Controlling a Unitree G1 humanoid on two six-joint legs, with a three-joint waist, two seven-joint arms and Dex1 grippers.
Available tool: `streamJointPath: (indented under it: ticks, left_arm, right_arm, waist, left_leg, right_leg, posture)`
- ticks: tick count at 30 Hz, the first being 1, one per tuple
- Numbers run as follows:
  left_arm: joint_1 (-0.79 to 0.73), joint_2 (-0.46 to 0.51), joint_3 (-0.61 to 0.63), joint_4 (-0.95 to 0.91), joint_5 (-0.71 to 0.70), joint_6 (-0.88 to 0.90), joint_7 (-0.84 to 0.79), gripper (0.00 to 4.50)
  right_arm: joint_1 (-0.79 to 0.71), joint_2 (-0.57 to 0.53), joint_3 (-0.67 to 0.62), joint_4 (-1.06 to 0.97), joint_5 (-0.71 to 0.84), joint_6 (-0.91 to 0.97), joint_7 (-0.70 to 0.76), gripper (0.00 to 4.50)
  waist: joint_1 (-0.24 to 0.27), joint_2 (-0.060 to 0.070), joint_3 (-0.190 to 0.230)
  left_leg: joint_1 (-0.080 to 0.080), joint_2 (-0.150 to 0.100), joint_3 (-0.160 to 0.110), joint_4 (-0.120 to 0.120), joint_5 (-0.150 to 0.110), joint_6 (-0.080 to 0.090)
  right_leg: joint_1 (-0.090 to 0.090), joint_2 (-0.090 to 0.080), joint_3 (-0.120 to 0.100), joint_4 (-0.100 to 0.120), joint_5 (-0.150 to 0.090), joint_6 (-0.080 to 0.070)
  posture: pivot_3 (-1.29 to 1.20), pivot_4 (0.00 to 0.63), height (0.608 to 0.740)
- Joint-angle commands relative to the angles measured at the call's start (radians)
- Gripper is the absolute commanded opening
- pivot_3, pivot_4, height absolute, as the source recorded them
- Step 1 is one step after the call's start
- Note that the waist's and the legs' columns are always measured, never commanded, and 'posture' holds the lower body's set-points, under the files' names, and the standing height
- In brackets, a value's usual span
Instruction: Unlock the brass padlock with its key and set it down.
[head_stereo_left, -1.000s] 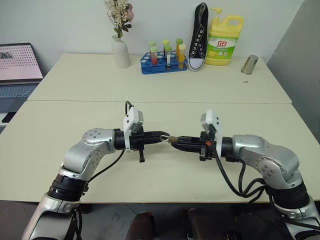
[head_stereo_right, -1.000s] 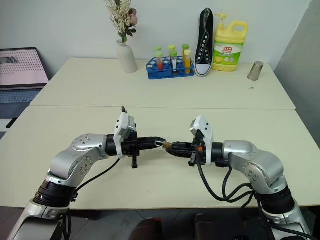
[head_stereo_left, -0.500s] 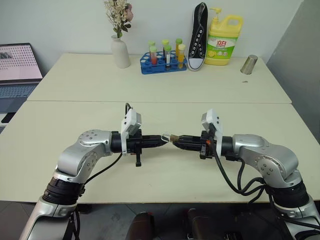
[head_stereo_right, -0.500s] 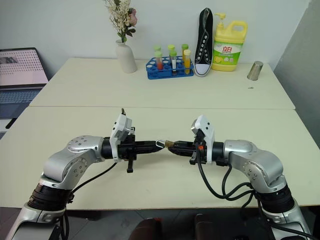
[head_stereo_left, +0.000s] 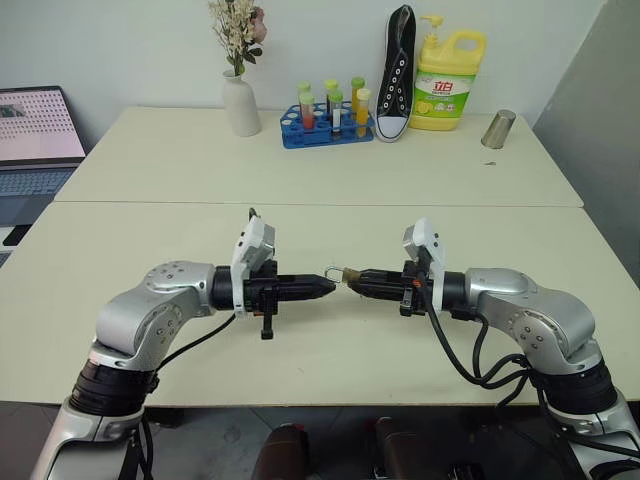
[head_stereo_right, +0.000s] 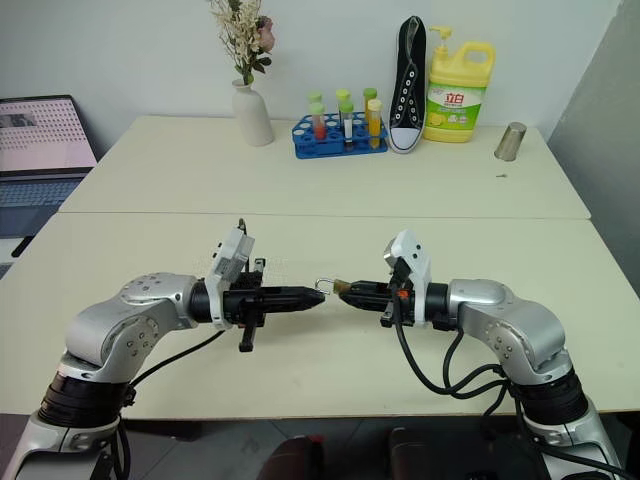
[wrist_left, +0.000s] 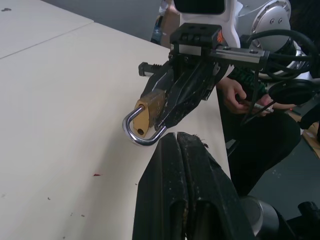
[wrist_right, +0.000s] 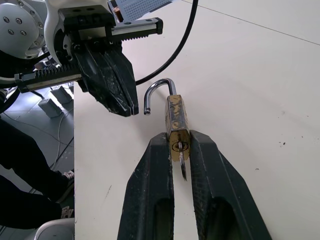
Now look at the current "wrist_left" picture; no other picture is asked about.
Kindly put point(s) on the black rounded disc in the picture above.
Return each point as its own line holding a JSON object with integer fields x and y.
{"x": 292, "y": 92}

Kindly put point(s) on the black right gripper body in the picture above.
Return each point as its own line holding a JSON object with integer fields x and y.
{"x": 195, "y": 35}

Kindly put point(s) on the silver smartphone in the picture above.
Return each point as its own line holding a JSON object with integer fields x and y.
{"x": 261, "y": 106}

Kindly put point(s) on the brown cardboard box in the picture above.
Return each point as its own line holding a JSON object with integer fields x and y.
{"x": 170, "y": 22}

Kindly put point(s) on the seated person in black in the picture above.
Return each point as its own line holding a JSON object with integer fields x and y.
{"x": 260, "y": 150}

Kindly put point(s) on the white robot body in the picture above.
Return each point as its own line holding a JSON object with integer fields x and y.
{"x": 231, "y": 17}

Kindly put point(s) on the brass padlock with steel shackle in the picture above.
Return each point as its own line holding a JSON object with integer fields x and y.
{"x": 147, "y": 110}

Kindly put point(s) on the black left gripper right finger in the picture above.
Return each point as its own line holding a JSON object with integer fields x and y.
{"x": 212, "y": 195}

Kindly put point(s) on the small red scrap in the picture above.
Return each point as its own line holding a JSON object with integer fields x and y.
{"x": 97, "y": 174}

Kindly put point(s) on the person's left hand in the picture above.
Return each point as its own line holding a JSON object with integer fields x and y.
{"x": 262, "y": 112}

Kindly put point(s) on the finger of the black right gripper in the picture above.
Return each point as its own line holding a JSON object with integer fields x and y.
{"x": 160, "y": 77}
{"x": 187, "y": 92}

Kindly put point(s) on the small dark scrap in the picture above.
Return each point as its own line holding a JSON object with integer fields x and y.
{"x": 6, "y": 10}

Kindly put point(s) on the person's right hand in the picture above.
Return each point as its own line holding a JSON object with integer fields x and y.
{"x": 233, "y": 96}

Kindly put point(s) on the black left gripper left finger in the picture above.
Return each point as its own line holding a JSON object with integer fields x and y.
{"x": 160, "y": 190}

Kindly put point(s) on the person's green-printed black sleeve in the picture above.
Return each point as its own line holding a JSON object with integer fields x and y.
{"x": 246, "y": 77}

